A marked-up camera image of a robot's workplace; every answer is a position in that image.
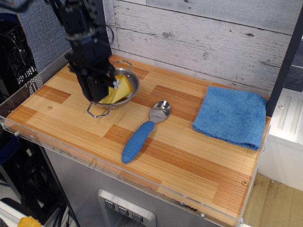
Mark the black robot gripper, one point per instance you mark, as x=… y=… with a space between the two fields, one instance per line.
x=91 y=51

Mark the yellow cheese wedge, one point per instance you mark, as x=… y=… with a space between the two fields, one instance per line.
x=120 y=92

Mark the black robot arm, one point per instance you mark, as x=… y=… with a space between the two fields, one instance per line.
x=76 y=13

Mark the stainless steel pot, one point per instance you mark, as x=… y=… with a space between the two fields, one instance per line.
x=135 y=83

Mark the stainless steel cabinet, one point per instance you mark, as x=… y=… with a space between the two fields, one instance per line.
x=81 y=183

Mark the black equipment rack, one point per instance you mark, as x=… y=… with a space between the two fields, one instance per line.
x=17 y=65

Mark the button control panel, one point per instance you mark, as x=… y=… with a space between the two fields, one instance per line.
x=118 y=212

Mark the blue folded cloth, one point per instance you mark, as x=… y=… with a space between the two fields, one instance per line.
x=235 y=116

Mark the yellow tape wrapped object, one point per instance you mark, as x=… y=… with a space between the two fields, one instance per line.
x=29 y=222

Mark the white ribbed side unit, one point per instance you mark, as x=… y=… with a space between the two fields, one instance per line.
x=282 y=156

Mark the dark left vertical post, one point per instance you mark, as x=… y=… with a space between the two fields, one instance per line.
x=101 y=25

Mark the dark vertical post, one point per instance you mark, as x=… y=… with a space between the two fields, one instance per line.
x=101 y=25
x=286 y=65

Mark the blue handled metal spoon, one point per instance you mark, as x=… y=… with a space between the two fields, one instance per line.
x=159 y=112

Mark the dark right vertical post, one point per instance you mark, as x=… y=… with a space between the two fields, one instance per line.
x=286 y=65

